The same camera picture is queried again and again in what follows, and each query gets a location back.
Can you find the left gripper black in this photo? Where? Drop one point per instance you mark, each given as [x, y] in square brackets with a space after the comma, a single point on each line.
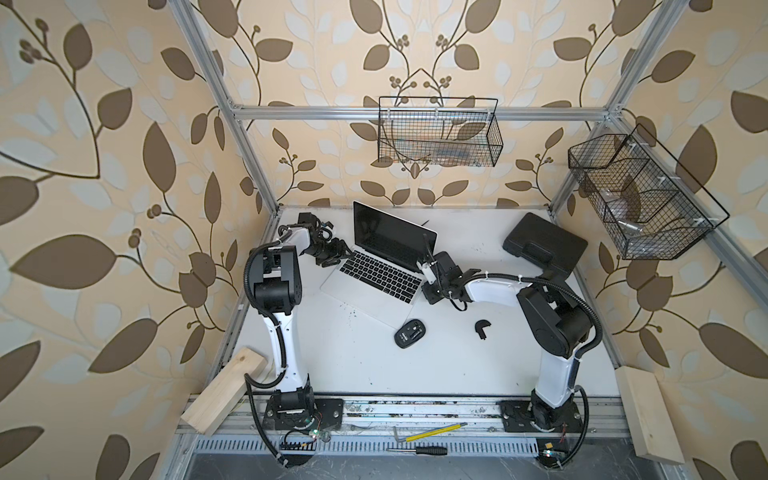
[336, 253]

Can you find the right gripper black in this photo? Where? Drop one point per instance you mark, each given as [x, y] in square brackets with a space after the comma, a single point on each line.
[427, 292]

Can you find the silver laptop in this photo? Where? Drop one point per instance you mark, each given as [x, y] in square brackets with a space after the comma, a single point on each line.
[382, 278]

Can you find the black mouse battery cover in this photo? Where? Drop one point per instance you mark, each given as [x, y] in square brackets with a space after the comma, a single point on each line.
[480, 327]

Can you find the black wireless mouse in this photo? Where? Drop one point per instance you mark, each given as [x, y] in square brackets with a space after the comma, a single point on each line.
[411, 332]

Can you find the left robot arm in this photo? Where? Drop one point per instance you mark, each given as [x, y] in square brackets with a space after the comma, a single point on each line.
[273, 287]

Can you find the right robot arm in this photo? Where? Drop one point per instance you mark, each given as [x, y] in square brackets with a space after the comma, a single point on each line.
[562, 324]

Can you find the black plastic case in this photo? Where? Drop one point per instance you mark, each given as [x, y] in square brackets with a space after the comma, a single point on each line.
[546, 245]

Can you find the black screwdriver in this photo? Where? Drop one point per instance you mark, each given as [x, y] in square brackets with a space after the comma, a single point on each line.
[421, 450]

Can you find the left wooden block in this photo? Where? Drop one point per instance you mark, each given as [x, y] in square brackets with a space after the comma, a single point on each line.
[209, 410]

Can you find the wooden block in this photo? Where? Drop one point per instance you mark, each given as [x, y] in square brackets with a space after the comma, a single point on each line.
[651, 429]
[209, 410]

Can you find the right wooden block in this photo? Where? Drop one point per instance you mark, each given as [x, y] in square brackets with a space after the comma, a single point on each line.
[651, 429]

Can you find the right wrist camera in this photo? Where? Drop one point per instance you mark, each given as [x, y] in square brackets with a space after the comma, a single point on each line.
[427, 270]

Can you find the back wire basket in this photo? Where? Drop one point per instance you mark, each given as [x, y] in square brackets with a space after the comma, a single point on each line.
[439, 130]

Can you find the wire basket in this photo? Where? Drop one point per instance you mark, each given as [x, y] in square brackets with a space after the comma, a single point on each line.
[652, 206]
[439, 130]

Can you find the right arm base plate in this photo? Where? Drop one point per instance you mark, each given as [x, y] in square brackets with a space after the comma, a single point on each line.
[533, 416]

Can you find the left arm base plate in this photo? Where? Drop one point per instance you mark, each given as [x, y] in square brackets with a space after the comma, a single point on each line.
[285, 412]

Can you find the yellow handled tool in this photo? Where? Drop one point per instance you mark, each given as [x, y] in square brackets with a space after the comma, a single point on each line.
[427, 434]

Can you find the right wire basket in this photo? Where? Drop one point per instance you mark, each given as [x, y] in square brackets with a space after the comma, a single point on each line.
[652, 206]

